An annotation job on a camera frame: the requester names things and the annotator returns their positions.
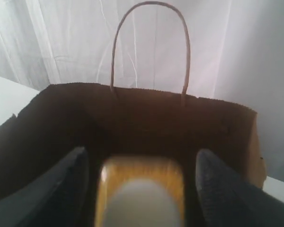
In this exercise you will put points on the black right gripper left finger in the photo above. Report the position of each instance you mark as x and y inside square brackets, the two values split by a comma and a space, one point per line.
[53, 200]

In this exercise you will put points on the white curtain backdrop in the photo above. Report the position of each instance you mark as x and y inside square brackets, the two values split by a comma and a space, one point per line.
[237, 46]

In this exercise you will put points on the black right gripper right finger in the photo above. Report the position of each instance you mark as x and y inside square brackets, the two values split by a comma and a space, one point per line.
[229, 201]

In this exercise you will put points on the yellow millet bottle white cap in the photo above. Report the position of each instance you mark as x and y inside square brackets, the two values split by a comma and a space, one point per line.
[140, 192]

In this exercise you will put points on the brown paper bag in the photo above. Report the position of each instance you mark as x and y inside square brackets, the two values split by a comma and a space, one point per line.
[111, 121]

